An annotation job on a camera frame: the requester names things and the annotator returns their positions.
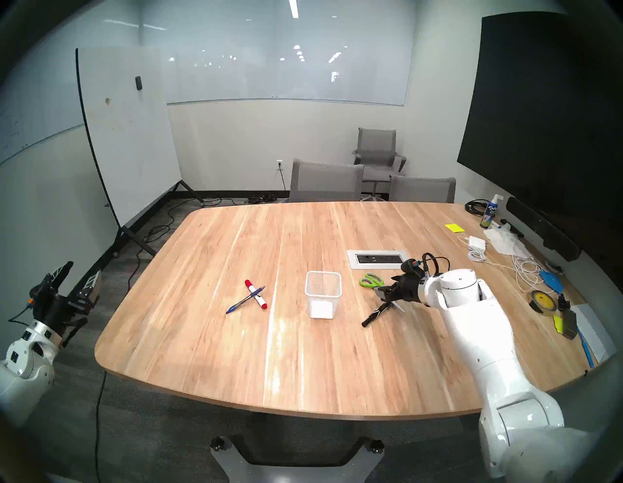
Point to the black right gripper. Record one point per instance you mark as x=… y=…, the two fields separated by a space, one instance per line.
x=411 y=289

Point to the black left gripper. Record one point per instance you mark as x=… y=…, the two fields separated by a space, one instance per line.
x=53 y=309

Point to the black permanent marker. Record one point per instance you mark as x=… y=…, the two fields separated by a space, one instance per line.
x=372 y=319

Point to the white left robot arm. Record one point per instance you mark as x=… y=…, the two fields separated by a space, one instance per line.
x=22 y=375

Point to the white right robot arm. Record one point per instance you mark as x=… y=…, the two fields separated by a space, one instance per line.
x=486 y=341

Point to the white mesh pen holder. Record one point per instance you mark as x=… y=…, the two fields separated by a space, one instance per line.
x=319 y=309

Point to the red capped whiteboard marker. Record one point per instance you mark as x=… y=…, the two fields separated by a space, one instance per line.
x=257 y=296

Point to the blue ballpoint pen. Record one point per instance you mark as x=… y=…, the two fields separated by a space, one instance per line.
x=237 y=306

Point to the silver table power outlet panel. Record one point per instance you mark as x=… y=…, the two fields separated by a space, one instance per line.
x=351 y=260

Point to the yellow sticky note pad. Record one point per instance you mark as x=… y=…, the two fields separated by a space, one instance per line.
x=454 y=228

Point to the white power adapter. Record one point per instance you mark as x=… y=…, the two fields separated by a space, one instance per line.
x=477 y=243

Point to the grey mesh office chair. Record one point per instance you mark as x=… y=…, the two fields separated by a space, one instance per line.
x=326 y=181
x=422 y=191

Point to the whiteboard cleaner spray bottle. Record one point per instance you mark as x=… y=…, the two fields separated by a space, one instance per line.
x=489 y=214

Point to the grey office chair with armrests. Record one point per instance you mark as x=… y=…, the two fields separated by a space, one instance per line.
x=377 y=142

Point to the yellow tape roll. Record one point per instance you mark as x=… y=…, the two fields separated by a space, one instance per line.
x=535 y=303

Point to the blue flat disc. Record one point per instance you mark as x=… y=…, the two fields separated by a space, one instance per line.
x=551 y=281

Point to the black video sound bar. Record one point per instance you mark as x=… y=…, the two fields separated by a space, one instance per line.
x=542 y=229

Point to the rolling white whiteboard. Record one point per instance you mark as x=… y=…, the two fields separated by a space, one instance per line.
x=126 y=126

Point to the small black bottle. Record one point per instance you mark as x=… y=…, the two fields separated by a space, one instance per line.
x=563 y=303

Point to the yellow and black pad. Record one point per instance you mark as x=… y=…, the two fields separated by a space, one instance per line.
x=568 y=324

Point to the blue stick tool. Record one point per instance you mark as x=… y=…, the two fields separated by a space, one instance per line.
x=585 y=348

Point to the white paper sheet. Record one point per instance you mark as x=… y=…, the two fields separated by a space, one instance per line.
x=594 y=331

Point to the linear ceiling light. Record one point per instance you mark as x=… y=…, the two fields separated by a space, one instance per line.
x=293 y=8

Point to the large black wall screen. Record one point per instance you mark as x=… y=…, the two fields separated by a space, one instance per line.
x=540 y=121

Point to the wide glass wall whiteboard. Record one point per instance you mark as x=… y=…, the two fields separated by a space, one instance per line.
x=282 y=63

